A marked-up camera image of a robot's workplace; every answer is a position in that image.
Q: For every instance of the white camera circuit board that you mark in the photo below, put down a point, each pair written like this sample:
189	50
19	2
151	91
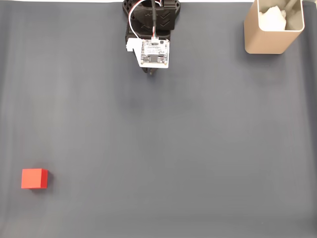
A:
154	53

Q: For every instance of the blue-grey table mat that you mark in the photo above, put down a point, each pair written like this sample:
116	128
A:
173	148

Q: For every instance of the red cube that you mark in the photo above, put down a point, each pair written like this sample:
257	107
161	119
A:
32	178

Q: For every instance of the white crumpled paper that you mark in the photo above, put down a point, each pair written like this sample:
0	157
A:
272	18

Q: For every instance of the beige rectangular box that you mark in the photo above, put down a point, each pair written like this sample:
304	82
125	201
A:
267	42

